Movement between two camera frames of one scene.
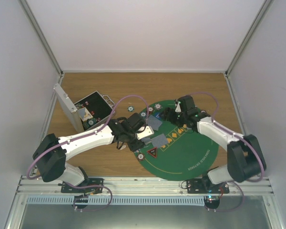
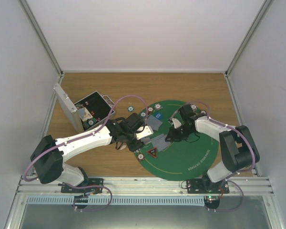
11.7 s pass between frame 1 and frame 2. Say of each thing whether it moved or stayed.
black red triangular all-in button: stayed
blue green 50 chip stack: stayed
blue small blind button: stayed
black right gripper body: moved
